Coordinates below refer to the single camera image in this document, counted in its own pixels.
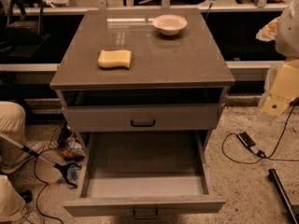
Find yellow sponge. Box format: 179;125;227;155
97;49;132;68

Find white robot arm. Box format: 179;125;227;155
256;0;299;118

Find wire basket with items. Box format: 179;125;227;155
49;121;85;161

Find black cable floor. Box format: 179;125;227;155
33;148;64;224
221;99;299;165

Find grey drawer cabinet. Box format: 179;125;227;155
50;7;235;220

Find black cable left floor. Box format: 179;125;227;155
33;148;64;224

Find closed middle drawer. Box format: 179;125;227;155
63;105;222;133

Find black cable right floor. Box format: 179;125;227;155
221;99;299;165

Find person leg beige trousers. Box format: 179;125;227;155
0;101;46;175

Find grabber reacher stick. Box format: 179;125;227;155
0;133;78;189

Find black chair background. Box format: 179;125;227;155
0;0;48;59

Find white bowl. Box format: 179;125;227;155
152;14;188;35

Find open bottom drawer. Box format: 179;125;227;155
64;131;225;218

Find black phone on floor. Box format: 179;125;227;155
236;132;255;148

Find black bar on floor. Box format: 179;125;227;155
268;169;299;224

